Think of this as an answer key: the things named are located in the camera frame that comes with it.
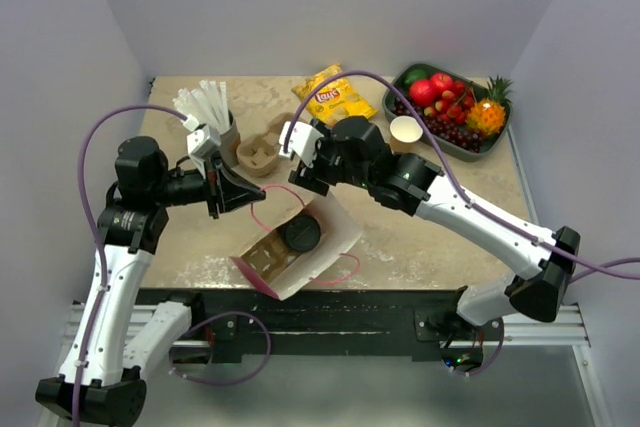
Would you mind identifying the cardboard cup carrier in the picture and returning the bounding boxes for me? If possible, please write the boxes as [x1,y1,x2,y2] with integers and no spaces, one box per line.
[236,112,293,178]
[235,231,300,283]

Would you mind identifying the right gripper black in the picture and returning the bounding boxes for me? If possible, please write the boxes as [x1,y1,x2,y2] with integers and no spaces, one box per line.
[290,117,374,195]

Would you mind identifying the dark grape bunch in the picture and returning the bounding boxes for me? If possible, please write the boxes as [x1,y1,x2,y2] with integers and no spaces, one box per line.
[408,98,492,154]

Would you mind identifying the large red apple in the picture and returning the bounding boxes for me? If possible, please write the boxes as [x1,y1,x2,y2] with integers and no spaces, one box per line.
[409,79,439,107]

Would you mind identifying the orange toy pineapple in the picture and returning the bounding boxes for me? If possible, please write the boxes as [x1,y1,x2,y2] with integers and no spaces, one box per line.
[466,76,513,138]

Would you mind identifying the brown paper coffee cup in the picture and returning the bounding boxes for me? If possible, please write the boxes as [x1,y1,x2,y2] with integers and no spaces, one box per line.
[389,116,423,154]

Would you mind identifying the yellow Lays chips bag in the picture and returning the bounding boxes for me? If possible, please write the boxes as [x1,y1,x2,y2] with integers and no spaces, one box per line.
[291,63,377,126]

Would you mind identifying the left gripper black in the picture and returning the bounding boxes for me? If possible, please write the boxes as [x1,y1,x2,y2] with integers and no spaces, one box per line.
[152,149,266,218]

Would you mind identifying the dark green fruit tray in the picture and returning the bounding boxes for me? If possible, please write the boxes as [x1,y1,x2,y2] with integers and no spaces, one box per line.
[393,62,513,162]

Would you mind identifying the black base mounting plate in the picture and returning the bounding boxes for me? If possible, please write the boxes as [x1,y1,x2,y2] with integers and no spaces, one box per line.
[136,288,504,363]

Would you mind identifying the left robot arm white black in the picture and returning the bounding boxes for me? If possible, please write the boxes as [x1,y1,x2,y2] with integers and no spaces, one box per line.
[35,131,266,426]

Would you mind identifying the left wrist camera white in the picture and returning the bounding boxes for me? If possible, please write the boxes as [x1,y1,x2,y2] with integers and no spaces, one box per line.
[182,114,221,177]

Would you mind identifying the small red apple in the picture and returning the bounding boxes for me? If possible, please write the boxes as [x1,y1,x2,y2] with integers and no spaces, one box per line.
[430,72,454,94]

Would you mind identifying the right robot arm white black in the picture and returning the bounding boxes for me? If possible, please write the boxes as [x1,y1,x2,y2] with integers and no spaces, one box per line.
[279,116,580,340]

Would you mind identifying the paper bag pink white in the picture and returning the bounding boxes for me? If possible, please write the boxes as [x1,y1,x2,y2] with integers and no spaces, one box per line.
[231,183,362,300]

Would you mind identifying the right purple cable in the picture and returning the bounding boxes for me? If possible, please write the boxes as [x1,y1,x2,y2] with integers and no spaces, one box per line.
[282,70,640,378]

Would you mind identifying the grey straw holder cup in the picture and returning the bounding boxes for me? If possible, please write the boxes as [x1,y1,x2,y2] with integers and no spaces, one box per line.
[220,111,241,168]

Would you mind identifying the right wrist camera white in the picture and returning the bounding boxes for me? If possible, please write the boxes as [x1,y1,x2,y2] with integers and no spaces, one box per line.
[278,121,323,167]

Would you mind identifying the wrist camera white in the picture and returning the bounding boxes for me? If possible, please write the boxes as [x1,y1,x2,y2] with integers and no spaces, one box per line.
[278,121,323,167]
[182,114,221,177]

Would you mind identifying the aluminium rail frame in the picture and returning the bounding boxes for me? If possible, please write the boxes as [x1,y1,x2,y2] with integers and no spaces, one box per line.
[36,302,612,426]

